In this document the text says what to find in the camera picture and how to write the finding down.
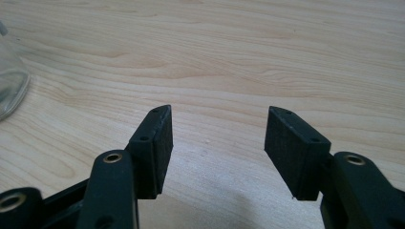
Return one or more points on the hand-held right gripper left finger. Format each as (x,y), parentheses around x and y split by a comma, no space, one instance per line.
(152,152)

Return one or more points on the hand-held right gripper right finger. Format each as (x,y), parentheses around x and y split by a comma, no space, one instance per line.
(294,156)

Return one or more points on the clear glass bottle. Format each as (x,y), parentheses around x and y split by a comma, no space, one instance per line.
(11,81)

